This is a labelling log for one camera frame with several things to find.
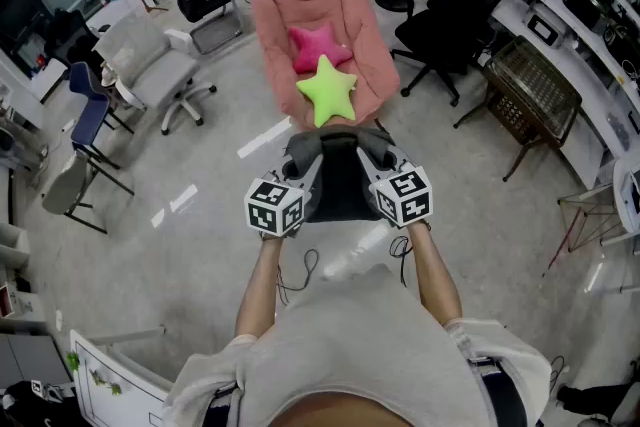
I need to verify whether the blue chair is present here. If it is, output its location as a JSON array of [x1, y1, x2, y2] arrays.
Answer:
[[68, 61, 136, 171]]

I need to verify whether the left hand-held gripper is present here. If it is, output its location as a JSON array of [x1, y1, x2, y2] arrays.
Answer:
[[244, 149, 324, 239]]

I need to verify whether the person's left black strap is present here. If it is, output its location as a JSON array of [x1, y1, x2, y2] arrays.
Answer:
[[202, 382, 241, 427]]

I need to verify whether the white box appliance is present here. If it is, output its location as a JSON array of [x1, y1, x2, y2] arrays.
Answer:
[[524, 9, 569, 49]]

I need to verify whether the person's grey shirt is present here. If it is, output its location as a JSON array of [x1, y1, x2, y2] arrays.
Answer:
[[162, 264, 554, 427]]

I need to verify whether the black bag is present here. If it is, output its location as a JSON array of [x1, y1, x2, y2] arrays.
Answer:
[[557, 382, 640, 421]]

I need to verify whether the person's black strap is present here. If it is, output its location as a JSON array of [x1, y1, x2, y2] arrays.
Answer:
[[202, 382, 241, 427], [472, 357, 529, 427]]

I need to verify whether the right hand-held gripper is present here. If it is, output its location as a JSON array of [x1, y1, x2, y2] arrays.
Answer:
[[355, 145, 434, 229]]

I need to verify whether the person's right black strap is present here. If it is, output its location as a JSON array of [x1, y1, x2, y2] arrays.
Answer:
[[472, 357, 529, 427]]

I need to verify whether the pink star pillow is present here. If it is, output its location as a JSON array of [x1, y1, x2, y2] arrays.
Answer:
[[287, 20, 354, 75]]

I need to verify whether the white shelving unit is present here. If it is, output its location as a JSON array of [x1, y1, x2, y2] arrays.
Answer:
[[469, 0, 640, 196]]

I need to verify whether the white drawing board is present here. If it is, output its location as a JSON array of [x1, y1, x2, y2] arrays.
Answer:
[[69, 329, 171, 427]]

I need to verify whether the black cantilever chair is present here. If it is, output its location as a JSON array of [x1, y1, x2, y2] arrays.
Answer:
[[149, 0, 245, 55]]

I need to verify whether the grey and black backpack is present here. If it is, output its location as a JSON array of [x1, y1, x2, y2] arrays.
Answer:
[[285, 124, 401, 225]]

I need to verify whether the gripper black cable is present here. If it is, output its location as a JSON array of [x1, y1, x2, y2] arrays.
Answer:
[[276, 248, 320, 306], [389, 234, 414, 289]]

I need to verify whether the green star pillow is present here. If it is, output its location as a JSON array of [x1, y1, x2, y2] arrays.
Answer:
[[295, 54, 359, 129]]

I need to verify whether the grey folding chair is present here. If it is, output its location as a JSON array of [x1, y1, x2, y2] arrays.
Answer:
[[41, 149, 136, 235]]

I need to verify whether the thin wire frame stand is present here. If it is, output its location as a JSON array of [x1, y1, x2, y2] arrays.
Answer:
[[542, 187, 626, 279]]

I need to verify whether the person's right forearm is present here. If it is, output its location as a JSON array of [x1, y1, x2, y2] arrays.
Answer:
[[407, 220, 464, 326]]

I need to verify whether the light grey office chair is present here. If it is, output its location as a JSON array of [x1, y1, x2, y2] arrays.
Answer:
[[92, 7, 219, 136]]

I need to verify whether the brown perforated metal chair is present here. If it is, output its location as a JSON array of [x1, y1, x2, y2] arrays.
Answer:
[[453, 34, 584, 183]]

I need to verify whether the person's left forearm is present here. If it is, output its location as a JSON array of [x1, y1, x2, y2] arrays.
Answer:
[[234, 234, 286, 339]]

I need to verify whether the white rounded device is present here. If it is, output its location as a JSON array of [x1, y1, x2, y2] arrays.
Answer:
[[612, 159, 640, 236]]

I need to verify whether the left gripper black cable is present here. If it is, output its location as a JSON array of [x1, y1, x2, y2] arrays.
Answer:
[[276, 248, 320, 306]]

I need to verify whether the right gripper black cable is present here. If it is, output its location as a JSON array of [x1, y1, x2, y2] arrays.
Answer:
[[389, 234, 414, 289]]

